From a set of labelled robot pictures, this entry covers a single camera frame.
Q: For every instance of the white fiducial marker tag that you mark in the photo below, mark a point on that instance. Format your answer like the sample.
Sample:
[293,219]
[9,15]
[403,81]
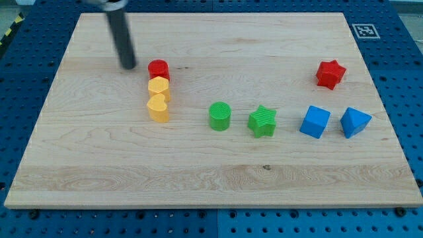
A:
[365,31]

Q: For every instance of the green cylinder block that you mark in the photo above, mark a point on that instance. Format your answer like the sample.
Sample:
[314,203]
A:
[220,116]

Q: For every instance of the yellow hexagon block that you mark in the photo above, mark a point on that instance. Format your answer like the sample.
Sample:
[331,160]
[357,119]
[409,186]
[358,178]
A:
[159,85]

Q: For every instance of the red cylinder block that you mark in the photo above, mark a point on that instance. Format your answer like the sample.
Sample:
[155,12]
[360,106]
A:
[158,68]

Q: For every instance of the green star block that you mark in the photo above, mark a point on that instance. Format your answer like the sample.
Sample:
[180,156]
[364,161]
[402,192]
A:
[262,122]

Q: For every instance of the light wooden board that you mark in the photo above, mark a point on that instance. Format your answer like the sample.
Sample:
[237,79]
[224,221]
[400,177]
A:
[94,145]

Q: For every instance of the red star block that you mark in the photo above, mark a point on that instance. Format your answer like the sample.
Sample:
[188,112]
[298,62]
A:
[329,74]

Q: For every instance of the blue triangular prism block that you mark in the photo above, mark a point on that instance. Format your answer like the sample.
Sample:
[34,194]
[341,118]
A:
[354,121]

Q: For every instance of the blue cube block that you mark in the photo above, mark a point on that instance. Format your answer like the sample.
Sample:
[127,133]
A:
[315,122]

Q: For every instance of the yellow heart block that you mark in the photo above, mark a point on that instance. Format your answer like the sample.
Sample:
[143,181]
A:
[158,109]

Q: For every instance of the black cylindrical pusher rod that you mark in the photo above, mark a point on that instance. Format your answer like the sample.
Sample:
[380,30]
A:
[121,36]

